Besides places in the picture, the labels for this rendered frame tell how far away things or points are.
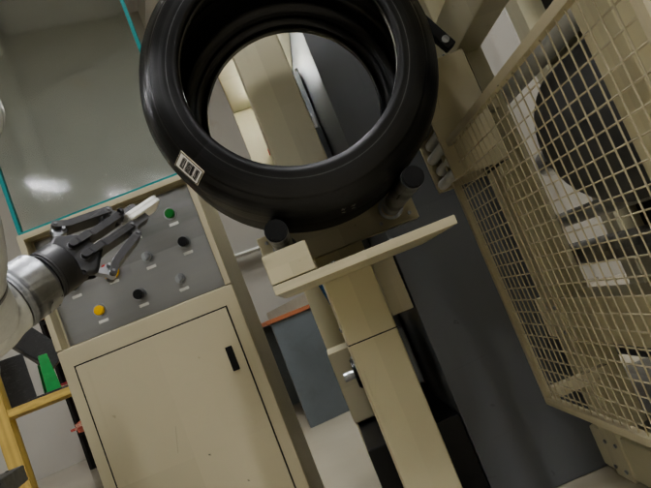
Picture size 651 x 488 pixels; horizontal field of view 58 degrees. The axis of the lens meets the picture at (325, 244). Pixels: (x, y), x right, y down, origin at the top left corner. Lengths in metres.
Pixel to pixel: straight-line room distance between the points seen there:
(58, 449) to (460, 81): 8.16
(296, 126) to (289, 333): 2.68
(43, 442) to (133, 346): 7.30
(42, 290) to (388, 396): 0.89
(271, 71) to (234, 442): 1.05
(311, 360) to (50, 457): 5.62
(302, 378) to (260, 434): 2.31
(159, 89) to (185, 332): 0.84
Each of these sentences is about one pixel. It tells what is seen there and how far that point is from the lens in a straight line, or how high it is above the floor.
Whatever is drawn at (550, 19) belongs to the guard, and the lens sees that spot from 0.91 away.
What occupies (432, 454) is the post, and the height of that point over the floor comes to 0.30.
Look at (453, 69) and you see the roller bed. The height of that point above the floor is 1.16.
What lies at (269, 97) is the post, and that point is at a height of 1.28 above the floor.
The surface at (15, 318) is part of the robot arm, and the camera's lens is 0.83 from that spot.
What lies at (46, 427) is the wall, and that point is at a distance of 9.07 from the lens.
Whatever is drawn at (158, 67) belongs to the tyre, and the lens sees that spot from 1.18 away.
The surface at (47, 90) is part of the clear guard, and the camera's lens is 2.07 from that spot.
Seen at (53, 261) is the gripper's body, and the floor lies 0.93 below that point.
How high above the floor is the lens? 0.74
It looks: 5 degrees up
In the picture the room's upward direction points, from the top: 22 degrees counter-clockwise
